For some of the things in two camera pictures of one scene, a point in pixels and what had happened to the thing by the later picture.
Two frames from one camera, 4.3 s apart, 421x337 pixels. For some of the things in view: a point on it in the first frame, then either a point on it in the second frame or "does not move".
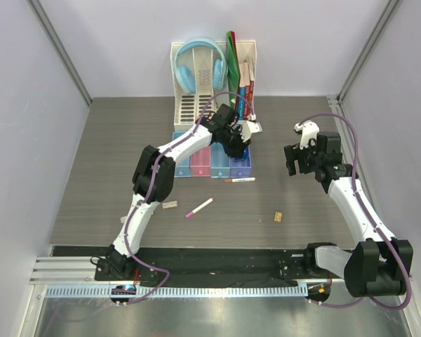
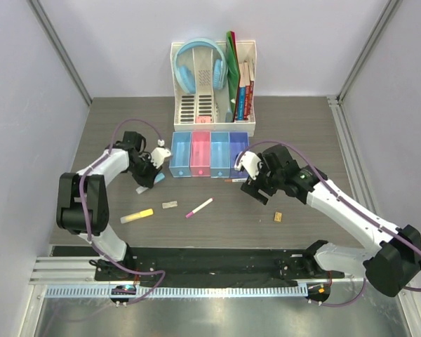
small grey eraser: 168,205 does not move
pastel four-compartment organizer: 213,162 does not move
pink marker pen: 199,208 does not move
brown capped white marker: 240,180 does not move
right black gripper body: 308,158 → 267,181
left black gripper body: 233,142 → 144,170
